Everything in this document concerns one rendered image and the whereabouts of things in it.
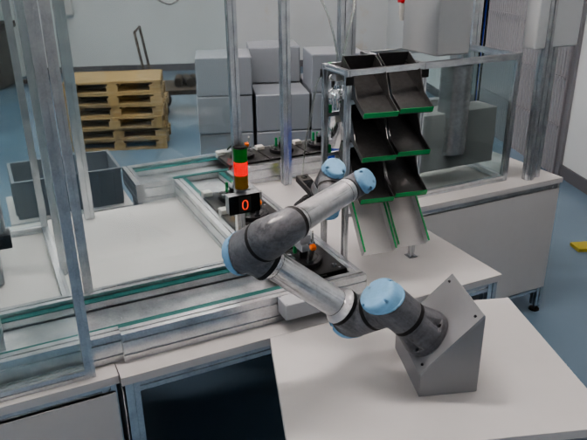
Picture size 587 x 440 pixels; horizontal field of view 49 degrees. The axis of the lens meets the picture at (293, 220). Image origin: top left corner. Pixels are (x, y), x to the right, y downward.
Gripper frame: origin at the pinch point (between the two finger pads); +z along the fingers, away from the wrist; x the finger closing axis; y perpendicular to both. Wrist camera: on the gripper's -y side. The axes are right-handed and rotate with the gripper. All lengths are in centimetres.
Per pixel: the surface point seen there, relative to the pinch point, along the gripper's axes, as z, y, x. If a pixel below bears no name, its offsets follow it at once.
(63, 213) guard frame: -33, 2, -83
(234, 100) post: -23.3, -36.3, -19.7
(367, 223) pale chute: 5.4, 6.9, 26.9
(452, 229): 66, -6, 110
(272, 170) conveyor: 94, -73, 39
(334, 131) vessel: 44, -61, 54
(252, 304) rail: 3.8, 27.8, -28.3
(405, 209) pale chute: 4.8, 4.3, 45.6
